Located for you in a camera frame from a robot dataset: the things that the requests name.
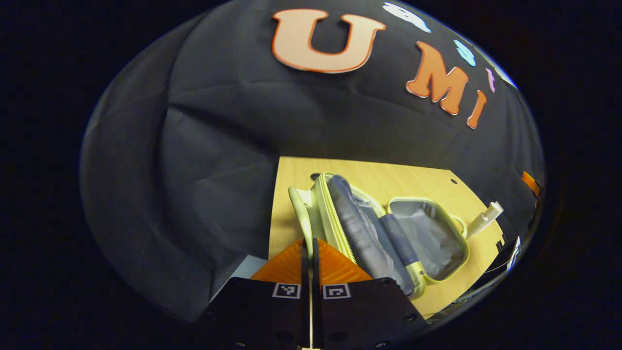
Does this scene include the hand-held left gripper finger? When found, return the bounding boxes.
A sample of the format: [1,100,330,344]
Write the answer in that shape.
[194,238,311,350]
[311,238,431,350]

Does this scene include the white pump bottle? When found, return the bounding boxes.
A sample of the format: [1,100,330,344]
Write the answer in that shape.
[466,201,504,239]

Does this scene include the pale yellow suitcase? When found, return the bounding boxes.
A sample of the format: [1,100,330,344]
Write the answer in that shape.
[288,172,470,299]

